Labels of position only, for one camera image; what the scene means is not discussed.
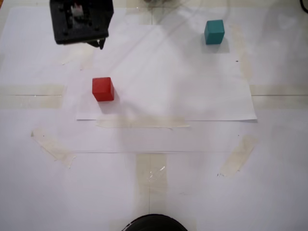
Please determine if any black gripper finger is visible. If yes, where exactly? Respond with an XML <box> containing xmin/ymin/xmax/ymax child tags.
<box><xmin>84</xmin><ymin>37</ymin><xmax>107</xmax><ymax>51</ymax></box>

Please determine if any red cube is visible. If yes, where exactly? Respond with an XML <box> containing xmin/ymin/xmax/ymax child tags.
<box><xmin>91</xmin><ymin>77</ymin><xmax>115</xmax><ymax>103</ymax></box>

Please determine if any teal blue cube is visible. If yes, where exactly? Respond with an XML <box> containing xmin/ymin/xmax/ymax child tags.
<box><xmin>204</xmin><ymin>19</ymin><xmax>225</xmax><ymax>45</ymax></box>

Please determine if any beige masking tape strip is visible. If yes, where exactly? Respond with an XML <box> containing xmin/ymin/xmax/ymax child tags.
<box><xmin>61</xmin><ymin>44</ymin><xmax>95</xmax><ymax>71</ymax></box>
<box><xmin>0</xmin><ymin>83</ymin><xmax>65</xmax><ymax>109</ymax></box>
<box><xmin>136</xmin><ymin>153</ymin><xmax>168</xmax><ymax>231</ymax></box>
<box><xmin>230</xmin><ymin>23</ymin><xmax>254</xmax><ymax>78</ymax></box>
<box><xmin>30</xmin><ymin>128</ymin><xmax>77</xmax><ymax>169</ymax></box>
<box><xmin>217</xmin><ymin>134</ymin><xmax>258</xmax><ymax>179</ymax></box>
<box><xmin>249</xmin><ymin>84</ymin><xmax>308</xmax><ymax>109</ymax></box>
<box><xmin>95</xmin><ymin>116</ymin><xmax>191</xmax><ymax>131</ymax></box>

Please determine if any white paper sheet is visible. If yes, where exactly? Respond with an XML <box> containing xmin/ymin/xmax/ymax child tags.
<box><xmin>76</xmin><ymin>24</ymin><xmax>258</xmax><ymax>122</ymax></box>
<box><xmin>63</xmin><ymin>43</ymin><xmax>252</xmax><ymax>154</ymax></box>

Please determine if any black round stand base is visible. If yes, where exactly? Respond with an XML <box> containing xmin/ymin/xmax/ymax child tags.
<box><xmin>124</xmin><ymin>213</ymin><xmax>188</xmax><ymax>231</ymax></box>

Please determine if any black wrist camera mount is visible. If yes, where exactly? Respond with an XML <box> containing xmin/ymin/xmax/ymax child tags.
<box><xmin>49</xmin><ymin>0</ymin><xmax>114</xmax><ymax>46</ymax></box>

